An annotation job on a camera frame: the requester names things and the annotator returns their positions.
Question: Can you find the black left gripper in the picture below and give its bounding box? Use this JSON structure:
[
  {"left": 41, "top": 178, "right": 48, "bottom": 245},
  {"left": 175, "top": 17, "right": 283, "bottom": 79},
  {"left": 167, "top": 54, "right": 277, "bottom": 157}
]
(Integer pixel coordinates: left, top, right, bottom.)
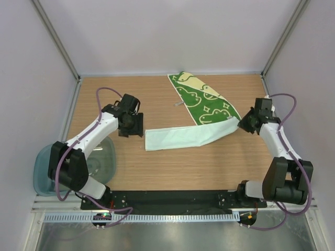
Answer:
[{"left": 119, "top": 112, "right": 142, "bottom": 138}]

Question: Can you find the light mint green towel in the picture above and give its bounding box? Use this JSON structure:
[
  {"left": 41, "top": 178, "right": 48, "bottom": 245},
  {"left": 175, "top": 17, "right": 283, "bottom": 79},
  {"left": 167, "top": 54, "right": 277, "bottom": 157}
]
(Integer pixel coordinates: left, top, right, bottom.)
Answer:
[{"left": 145, "top": 117, "right": 239, "bottom": 151}]

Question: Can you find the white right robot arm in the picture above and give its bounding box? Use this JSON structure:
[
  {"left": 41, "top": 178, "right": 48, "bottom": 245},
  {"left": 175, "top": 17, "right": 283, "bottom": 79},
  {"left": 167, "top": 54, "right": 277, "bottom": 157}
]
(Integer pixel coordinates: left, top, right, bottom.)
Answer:
[{"left": 238, "top": 107, "right": 314, "bottom": 205}]

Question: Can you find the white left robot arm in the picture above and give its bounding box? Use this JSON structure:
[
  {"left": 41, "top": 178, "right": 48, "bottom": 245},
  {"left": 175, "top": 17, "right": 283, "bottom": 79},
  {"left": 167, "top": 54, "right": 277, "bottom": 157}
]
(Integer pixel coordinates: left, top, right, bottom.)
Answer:
[{"left": 48, "top": 104, "right": 144, "bottom": 209}]

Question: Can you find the clear blue plastic bin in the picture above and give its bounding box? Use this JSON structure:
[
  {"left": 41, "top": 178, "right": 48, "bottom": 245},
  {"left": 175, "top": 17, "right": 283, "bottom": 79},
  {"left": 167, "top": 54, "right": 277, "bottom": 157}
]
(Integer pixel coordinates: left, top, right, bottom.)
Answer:
[{"left": 33, "top": 137, "right": 116, "bottom": 197}]

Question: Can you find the green frog pattern towel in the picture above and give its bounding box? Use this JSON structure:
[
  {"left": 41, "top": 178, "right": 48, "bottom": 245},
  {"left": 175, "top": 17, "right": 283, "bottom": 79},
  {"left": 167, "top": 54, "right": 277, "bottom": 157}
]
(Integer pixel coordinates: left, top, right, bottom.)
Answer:
[{"left": 167, "top": 72, "right": 241, "bottom": 125}]

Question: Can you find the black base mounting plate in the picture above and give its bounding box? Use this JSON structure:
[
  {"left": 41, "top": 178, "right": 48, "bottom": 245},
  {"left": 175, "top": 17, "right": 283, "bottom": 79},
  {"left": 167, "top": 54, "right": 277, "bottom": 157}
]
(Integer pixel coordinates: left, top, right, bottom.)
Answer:
[{"left": 80, "top": 189, "right": 267, "bottom": 214}]

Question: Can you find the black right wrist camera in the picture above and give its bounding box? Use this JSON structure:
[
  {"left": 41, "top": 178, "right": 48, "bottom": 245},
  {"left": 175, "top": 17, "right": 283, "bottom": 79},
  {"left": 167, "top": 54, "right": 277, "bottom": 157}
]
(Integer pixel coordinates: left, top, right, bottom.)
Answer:
[{"left": 254, "top": 98, "right": 273, "bottom": 117}]

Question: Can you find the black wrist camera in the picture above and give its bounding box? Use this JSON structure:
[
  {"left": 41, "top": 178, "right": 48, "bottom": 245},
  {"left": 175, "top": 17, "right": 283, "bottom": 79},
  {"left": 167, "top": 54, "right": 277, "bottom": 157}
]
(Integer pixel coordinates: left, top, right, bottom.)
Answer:
[
  {"left": 254, "top": 98, "right": 273, "bottom": 117},
  {"left": 114, "top": 94, "right": 141, "bottom": 114}
]

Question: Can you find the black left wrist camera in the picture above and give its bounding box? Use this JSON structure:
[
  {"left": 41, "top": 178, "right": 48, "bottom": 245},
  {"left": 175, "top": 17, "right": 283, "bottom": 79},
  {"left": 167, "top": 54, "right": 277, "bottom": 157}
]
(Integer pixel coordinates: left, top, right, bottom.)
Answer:
[{"left": 114, "top": 94, "right": 141, "bottom": 114}]

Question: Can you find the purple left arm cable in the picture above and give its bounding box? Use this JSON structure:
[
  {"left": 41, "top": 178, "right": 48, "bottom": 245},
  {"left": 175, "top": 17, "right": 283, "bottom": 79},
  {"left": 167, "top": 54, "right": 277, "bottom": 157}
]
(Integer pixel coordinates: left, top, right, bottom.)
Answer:
[{"left": 54, "top": 87, "right": 133, "bottom": 230}]

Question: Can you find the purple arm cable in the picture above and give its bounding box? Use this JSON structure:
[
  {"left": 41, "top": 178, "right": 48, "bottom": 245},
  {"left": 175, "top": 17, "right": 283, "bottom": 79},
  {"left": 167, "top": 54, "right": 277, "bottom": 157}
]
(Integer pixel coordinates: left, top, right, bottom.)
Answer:
[
  {"left": 54, "top": 87, "right": 133, "bottom": 230},
  {"left": 242, "top": 93, "right": 314, "bottom": 231}
]

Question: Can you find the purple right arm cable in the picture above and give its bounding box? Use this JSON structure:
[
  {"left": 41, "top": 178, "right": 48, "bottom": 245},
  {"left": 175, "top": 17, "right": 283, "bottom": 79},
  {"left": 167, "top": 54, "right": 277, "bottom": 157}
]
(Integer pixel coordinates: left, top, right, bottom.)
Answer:
[{"left": 242, "top": 93, "right": 314, "bottom": 231}]

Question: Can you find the white slotted cable duct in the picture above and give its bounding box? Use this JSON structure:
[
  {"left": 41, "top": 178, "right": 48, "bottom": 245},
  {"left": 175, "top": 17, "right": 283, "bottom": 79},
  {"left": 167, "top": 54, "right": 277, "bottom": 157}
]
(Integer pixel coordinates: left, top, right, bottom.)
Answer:
[{"left": 43, "top": 211, "right": 240, "bottom": 223}]

